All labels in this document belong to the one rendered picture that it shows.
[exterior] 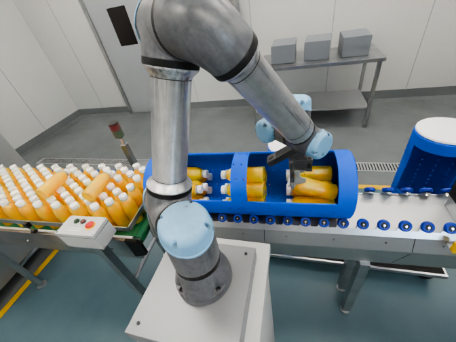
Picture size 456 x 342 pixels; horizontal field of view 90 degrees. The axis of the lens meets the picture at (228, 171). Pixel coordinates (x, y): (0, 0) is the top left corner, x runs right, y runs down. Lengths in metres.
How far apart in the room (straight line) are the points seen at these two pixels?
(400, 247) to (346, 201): 0.37
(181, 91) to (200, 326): 0.52
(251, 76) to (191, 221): 0.31
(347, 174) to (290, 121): 0.46
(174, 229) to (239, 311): 0.26
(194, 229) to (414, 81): 4.37
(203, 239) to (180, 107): 0.28
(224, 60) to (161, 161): 0.27
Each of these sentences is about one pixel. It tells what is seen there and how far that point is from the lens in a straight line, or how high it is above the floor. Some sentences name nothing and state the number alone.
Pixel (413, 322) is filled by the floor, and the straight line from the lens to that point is 2.07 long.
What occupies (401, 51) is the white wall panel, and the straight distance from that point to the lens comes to 4.39.
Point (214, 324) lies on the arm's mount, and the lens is 0.63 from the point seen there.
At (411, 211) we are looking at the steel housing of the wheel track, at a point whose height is 0.93.
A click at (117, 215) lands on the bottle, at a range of 1.29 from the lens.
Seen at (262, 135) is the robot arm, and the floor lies 1.44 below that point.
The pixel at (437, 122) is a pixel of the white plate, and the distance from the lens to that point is 1.74.
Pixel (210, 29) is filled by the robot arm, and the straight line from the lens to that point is 0.38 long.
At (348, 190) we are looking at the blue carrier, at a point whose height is 1.17.
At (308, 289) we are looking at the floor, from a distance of 1.97.
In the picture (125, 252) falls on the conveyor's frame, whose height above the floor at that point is 0.78.
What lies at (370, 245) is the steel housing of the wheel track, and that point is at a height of 0.86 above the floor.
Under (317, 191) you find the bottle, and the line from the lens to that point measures 0.96.
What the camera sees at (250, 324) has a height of 1.15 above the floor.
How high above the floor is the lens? 1.80
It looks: 39 degrees down
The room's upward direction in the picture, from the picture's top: 12 degrees counter-clockwise
